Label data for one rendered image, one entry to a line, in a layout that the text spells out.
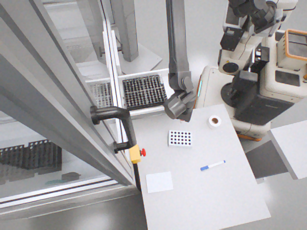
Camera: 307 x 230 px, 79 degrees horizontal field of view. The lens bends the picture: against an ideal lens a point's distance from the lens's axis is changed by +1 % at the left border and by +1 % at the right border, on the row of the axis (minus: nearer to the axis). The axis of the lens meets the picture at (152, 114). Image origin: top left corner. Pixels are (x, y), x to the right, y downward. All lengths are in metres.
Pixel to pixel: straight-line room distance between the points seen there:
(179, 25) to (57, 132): 0.57
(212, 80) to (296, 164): 1.01
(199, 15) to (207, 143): 2.24
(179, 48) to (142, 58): 1.65
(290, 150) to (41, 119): 1.22
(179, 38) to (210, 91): 1.20
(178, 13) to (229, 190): 0.83
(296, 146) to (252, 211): 0.45
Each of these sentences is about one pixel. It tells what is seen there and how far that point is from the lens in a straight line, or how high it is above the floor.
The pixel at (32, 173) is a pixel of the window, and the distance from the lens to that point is 0.45.
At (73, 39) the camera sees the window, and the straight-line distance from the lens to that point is 0.34.
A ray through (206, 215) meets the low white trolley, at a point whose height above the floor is 0.76.
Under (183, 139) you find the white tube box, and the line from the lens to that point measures 1.03.
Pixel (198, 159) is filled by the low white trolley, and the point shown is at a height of 0.76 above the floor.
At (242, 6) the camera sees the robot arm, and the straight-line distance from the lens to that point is 0.98.
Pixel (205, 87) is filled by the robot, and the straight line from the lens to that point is 1.85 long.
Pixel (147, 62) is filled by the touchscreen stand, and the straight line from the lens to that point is 2.29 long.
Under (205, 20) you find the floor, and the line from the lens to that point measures 2.96.
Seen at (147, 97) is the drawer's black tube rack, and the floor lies 0.87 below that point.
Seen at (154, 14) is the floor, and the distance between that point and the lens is 2.97.
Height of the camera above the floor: 1.76
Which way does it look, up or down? 65 degrees down
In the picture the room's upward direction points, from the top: 1 degrees clockwise
